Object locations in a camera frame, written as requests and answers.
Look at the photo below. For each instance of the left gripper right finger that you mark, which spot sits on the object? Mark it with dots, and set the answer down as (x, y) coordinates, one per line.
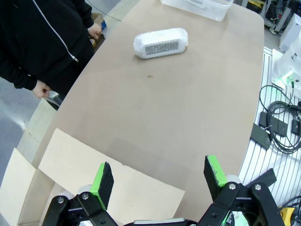
(215, 179)

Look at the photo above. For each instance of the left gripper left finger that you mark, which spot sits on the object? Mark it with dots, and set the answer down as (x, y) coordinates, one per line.
(103, 186)

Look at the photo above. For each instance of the person's right forearm black sleeve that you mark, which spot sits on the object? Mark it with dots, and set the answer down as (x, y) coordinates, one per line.
(16, 75)

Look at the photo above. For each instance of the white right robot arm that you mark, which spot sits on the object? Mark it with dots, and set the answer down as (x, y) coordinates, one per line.
(288, 68)

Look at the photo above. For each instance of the person's left forearm black sleeve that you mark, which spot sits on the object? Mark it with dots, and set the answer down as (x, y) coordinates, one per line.
(84, 14)

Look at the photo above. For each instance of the bubble-wrapped clock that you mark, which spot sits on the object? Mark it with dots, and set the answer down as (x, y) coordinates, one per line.
(162, 42)

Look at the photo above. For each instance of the white unwrapped digital clock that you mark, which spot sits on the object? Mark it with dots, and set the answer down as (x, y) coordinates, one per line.
(195, 1)

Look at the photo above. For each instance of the person's right hand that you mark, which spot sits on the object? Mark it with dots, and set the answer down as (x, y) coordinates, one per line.
(41, 89)

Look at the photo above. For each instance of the person's left hand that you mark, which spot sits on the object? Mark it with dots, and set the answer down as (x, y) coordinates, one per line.
(95, 31)

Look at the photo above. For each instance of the open cardboard box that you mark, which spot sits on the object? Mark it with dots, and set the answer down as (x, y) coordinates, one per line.
(70, 155)

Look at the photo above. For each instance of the black angled bar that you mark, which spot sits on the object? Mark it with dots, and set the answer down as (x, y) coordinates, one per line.
(263, 179)

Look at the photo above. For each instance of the yellow button device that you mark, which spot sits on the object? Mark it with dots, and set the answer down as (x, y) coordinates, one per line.
(287, 213)

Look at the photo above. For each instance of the black power adapter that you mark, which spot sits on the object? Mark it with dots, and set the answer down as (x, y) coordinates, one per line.
(278, 124)

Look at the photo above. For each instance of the small black adapter box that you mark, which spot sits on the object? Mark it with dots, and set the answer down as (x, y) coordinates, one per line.
(295, 127)

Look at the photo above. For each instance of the person in black hoodie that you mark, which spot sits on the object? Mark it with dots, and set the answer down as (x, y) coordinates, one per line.
(42, 35)

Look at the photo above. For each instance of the clear plastic container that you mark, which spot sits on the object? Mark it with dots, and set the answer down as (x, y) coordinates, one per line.
(211, 11)

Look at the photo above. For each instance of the white equipment box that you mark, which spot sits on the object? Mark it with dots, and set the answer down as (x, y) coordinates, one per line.
(292, 30)

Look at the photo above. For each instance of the small brown cardboard box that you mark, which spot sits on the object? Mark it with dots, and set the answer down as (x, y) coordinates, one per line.
(97, 17)

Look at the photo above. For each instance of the slotted aluminium base plate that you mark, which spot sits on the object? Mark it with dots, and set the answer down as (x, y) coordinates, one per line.
(258, 162)

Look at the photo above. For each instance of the dark green bracket plate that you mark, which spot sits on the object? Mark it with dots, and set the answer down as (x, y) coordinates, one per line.
(259, 137)

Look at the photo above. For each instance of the metal frame cart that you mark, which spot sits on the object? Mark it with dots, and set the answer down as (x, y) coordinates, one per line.
(279, 14)

